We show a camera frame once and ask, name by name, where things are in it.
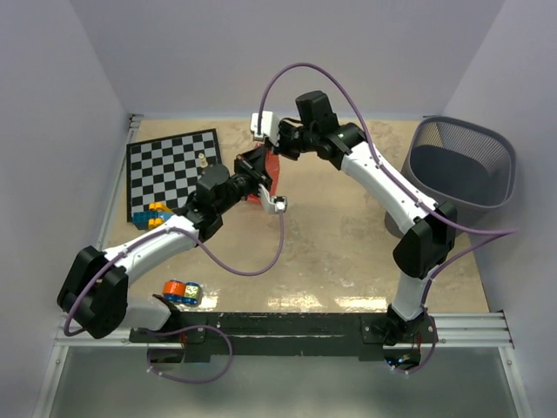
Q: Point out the beige chess piece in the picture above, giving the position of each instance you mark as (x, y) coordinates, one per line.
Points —
(202, 160)

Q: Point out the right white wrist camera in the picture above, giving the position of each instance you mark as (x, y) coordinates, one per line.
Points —
(264, 126)

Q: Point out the yellow blue toy blocks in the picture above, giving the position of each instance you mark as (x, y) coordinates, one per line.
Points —
(156, 214)

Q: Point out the grey mesh trash bin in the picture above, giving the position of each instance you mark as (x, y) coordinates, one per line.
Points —
(469, 166)

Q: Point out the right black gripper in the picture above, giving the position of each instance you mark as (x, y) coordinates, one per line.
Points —
(281, 148)

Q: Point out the black white chessboard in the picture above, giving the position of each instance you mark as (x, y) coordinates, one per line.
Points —
(167, 169)

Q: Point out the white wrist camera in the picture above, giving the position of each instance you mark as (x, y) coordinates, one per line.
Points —
(271, 204)
(264, 126)

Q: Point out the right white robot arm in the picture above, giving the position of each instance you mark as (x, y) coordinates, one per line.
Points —
(426, 240)

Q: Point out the red plastic trash bag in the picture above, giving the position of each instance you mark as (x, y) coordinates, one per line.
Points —
(272, 166)

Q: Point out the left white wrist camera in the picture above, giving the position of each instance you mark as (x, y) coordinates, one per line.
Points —
(271, 204)

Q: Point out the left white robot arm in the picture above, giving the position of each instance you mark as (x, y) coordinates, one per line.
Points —
(95, 292)

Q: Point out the orange tape roll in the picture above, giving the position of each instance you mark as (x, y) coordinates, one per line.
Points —
(174, 291)

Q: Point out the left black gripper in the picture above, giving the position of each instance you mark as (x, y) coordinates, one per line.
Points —
(257, 178)

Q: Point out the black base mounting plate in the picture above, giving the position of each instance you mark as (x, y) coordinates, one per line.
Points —
(197, 337)

